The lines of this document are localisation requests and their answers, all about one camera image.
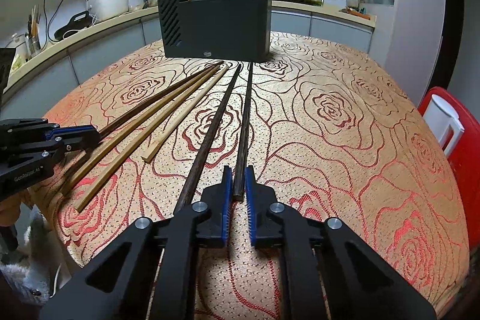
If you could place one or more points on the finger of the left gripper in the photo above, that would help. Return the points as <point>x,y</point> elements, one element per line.
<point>82,131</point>
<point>80,143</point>

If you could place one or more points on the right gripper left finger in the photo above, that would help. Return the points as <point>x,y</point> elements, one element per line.
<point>148,271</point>

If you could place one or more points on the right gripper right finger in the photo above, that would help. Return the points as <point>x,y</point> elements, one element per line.
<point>327,270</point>

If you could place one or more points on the dark brown wooden chopstick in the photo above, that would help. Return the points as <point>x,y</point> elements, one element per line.
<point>80,170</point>

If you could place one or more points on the pale bamboo chopstick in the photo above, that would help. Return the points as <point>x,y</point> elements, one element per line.
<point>158,142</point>

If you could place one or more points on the dark black chopstick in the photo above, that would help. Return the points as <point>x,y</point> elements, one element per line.
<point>238,184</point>
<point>192,180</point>

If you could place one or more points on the operator left hand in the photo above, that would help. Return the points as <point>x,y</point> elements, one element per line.
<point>10,208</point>

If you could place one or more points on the countertop utensil jar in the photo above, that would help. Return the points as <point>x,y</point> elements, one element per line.
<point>33,31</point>

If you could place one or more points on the steel pot with lid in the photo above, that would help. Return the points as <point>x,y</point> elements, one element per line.
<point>19,43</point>

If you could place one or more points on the black handheld appliance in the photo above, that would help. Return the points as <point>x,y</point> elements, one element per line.
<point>76,23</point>

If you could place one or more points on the white rice cooker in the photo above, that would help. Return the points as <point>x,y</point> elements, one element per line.
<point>104,10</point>

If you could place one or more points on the rose patterned tablecloth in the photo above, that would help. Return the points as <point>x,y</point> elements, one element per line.
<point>330,131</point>

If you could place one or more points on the red plastic chair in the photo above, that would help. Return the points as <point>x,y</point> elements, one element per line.
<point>464,162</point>

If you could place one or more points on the white plastic pitcher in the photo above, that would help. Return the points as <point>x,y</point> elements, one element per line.
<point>444,122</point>

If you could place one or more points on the dark green utensil holder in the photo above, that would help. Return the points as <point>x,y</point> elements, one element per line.
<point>216,29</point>

